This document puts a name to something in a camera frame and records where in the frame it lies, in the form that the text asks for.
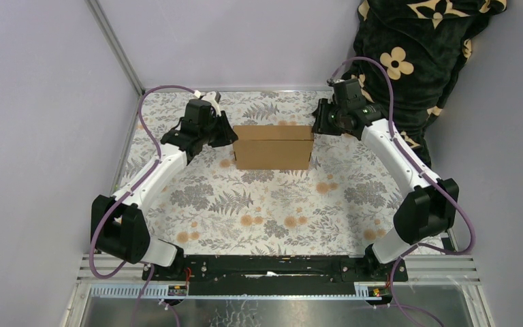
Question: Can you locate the brown cardboard box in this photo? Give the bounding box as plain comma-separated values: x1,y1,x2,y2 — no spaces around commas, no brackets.
233,125,314,170

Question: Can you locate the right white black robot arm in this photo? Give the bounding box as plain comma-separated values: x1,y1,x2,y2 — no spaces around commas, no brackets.
312,79,459,281

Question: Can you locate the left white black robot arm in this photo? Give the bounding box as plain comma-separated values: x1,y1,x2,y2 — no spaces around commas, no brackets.
91,92,238,280

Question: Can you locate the black floral blanket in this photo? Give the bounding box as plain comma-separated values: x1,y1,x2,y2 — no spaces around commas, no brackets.
342,0,507,166

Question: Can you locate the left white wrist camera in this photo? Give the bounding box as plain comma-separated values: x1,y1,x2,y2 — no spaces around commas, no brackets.
193,90,221,116

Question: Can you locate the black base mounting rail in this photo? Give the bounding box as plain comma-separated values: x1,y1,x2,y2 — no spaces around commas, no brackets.
142,255,409,296

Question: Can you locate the aluminium corner post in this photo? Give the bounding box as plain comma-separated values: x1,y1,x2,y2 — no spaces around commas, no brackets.
85,0,146,97

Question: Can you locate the aluminium frame rail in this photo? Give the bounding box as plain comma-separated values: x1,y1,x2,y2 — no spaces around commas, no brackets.
91,254,481,302

